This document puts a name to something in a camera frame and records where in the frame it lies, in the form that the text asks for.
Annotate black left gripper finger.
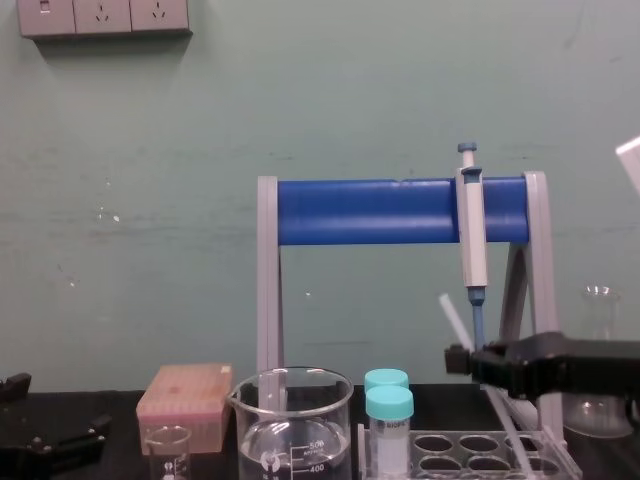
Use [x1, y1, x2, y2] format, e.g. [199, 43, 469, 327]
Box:
[27, 413, 114, 465]
[0, 372, 33, 402]

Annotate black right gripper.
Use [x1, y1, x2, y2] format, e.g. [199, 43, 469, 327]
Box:
[444, 330, 640, 402]

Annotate clear glass stirring rod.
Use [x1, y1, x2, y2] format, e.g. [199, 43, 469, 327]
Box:
[438, 293, 537, 480]

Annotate clear plastic tube rack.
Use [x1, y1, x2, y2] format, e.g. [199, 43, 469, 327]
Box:
[356, 422, 584, 480]

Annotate teal capped sample tube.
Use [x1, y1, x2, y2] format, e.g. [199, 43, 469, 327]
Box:
[363, 367, 410, 392]
[364, 385, 416, 480]

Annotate small glass beaker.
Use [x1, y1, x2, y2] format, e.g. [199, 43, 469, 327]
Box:
[143, 425, 194, 480]

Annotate pink pipette tip box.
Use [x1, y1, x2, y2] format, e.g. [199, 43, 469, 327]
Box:
[135, 362, 235, 456]

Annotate grey pipette with blue tip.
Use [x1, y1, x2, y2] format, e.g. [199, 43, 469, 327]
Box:
[455, 141, 490, 352]

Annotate clear glass conical flask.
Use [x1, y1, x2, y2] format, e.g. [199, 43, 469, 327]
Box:
[561, 284, 635, 439]

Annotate grey pipette stand blue bar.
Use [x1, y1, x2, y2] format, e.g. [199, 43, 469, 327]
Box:
[256, 170, 567, 454]

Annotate large glass beaker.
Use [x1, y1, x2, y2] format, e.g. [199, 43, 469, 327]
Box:
[226, 365, 356, 480]

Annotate grey wall socket panel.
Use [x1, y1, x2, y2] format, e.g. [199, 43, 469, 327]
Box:
[16, 0, 194, 42]

